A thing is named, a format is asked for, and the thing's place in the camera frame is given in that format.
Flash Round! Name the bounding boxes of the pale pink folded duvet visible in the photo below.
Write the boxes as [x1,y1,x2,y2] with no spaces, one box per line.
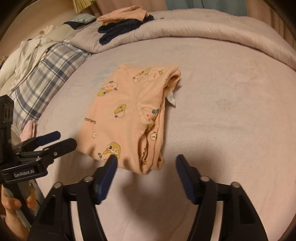
[68,9,295,69]

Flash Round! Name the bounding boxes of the person's left hand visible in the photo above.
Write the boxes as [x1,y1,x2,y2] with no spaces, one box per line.
[1,186,29,240]

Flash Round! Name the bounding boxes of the small pink cloth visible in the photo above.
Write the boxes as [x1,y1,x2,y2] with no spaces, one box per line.
[20,120,37,142]

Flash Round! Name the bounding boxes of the peach folded clothes pile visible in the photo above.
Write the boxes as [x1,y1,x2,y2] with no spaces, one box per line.
[96,6,149,25]

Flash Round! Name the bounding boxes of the pale pink bed sheet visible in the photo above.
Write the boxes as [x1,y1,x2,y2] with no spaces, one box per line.
[37,38,295,240]

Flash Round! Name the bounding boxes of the plaid pillow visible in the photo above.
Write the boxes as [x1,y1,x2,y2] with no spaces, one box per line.
[9,43,92,130]

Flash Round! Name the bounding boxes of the peach duck print garment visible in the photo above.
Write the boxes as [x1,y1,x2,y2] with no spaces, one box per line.
[76,65,181,174]

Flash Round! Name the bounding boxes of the teal curtain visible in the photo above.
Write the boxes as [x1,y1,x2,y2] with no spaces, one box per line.
[166,0,247,16]

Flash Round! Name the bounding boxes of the white crumpled clothes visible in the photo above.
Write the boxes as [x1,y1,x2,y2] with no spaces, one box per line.
[0,24,77,91]

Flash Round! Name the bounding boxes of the blue striped folded cloth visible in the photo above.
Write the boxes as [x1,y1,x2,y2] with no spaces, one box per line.
[64,13,96,30]

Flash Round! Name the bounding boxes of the straw yellow fringed item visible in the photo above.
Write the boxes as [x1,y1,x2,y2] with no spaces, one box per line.
[73,0,95,13]

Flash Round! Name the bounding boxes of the dark navy folded clothes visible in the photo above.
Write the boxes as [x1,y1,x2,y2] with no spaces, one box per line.
[98,15,154,45]

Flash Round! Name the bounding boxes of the pink curtain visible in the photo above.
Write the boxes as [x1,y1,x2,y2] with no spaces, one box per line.
[245,0,295,48]

